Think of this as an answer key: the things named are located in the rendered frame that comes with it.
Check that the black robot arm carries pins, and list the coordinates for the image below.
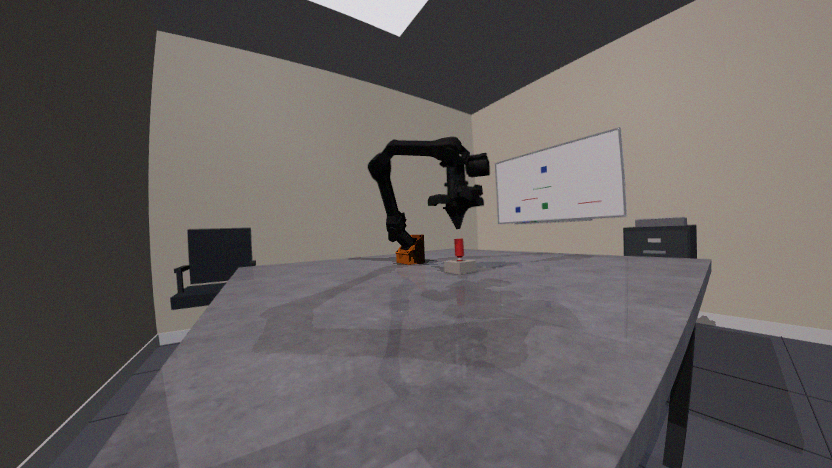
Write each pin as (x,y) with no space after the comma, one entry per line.
(445,149)

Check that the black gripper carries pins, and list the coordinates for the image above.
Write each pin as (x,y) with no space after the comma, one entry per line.
(455,207)

